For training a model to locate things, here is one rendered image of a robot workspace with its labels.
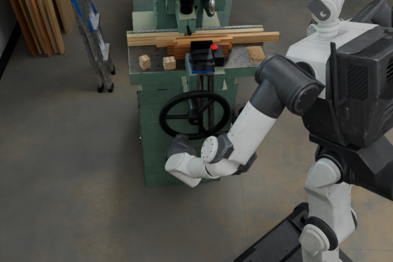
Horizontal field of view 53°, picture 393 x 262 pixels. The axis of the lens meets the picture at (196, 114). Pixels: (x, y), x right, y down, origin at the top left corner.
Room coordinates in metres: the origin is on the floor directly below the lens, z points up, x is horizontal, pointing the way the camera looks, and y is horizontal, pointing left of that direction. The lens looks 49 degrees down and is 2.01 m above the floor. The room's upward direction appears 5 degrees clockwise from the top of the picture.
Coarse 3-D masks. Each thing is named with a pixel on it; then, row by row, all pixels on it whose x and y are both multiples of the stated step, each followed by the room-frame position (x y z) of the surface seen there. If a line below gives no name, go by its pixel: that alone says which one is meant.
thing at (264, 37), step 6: (180, 36) 1.37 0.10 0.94; (186, 36) 1.37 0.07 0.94; (228, 36) 1.40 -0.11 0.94; (234, 36) 1.40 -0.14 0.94; (240, 36) 1.41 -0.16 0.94; (246, 36) 1.41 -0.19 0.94; (252, 36) 1.42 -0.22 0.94; (258, 36) 1.43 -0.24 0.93; (264, 36) 1.43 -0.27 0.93; (270, 36) 1.44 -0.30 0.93; (276, 36) 1.44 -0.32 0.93; (156, 42) 1.33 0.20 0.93; (162, 42) 1.34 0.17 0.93; (168, 42) 1.34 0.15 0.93; (234, 42) 1.40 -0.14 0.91; (240, 42) 1.41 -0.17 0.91; (246, 42) 1.42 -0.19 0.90; (252, 42) 1.42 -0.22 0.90
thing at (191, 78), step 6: (186, 54) 1.23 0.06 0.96; (186, 60) 1.21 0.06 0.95; (186, 66) 1.20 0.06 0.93; (186, 72) 1.19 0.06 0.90; (216, 72) 1.14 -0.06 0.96; (222, 72) 1.15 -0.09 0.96; (192, 78) 1.11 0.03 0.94; (204, 78) 1.12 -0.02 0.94; (216, 78) 1.13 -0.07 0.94; (222, 78) 1.14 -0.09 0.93; (192, 84) 1.11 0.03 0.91; (204, 84) 1.12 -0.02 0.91; (216, 84) 1.13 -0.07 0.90; (222, 84) 1.14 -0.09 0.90; (192, 90) 1.11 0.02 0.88
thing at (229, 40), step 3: (174, 39) 1.33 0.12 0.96; (177, 39) 1.33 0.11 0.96; (180, 39) 1.33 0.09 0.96; (183, 39) 1.33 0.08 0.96; (186, 39) 1.33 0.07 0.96; (189, 39) 1.34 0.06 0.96; (192, 39) 1.34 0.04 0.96; (195, 39) 1.34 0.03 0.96; (198, 39) 1.34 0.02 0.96; (201, 39) 1.34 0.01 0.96; (204, 39) 1.34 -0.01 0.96; (222, 39) 1.36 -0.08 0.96; (225, 39) 1.36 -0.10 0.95; (228, 39) 1.36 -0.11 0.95; (231, 39) 1.36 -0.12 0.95; (174, 42) 1.31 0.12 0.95; (222, 42) 1.36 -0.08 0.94; (225, 42) 1.36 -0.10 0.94; (228, 42) 1.36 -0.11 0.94; (231, 42) 1.36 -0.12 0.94; (231, 45) 1.36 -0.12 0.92; (231, 48) 1.37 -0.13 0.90
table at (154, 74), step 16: (128, 48) 1.31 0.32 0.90; (144, 48) 1.32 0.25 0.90; (160, 48) 1.33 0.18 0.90; (240, 48) 1.38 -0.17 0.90; (160, 64) 1.23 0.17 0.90; (176, 64) 1.23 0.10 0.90; (224, 64) 1.26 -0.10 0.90; (240, 64) 1.27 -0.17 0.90; (256, 64) 1.28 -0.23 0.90; (144, 80) 1.17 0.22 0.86; (160, 80) 1.18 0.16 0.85; (176, 80) 1.19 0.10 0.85; (224, 80) 1.20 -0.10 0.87
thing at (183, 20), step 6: (180, 12) 1.36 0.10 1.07; (192, 12) 1.37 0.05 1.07; (180, 18) 1.32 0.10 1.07; (186, 18) 1.32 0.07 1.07; (192, 18) 1.33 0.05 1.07; (180, 24) 1.31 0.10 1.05; (186, 24) 1.32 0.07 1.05; (192, 24) 1.32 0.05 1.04; (180, 30) 1.31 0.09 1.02; (186, 30) 1.32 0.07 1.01; (192, 30) 1.32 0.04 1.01
